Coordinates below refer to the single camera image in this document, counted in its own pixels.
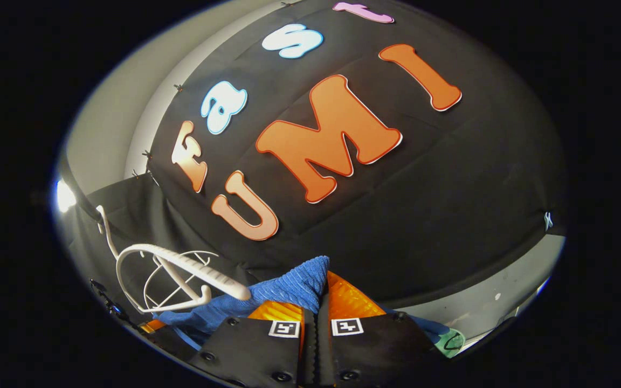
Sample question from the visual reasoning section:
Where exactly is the blue corduroy shirt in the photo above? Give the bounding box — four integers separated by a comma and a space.
154, 255, 451, 351

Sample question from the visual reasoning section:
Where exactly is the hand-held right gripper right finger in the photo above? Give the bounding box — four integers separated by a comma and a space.
316, 271, 440, 388

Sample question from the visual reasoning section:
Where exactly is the black backdrop cloth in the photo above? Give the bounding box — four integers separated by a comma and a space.
65, 0, 567, 324

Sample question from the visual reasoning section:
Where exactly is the white plastic clothes hanger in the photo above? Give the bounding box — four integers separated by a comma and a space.
96, 205, 252, 315

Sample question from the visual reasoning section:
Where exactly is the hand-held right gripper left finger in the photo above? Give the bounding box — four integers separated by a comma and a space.
187, 299, 316, 388

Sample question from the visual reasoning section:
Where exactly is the thin white clothes hanger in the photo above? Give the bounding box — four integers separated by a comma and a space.
142, 250, 220, 312

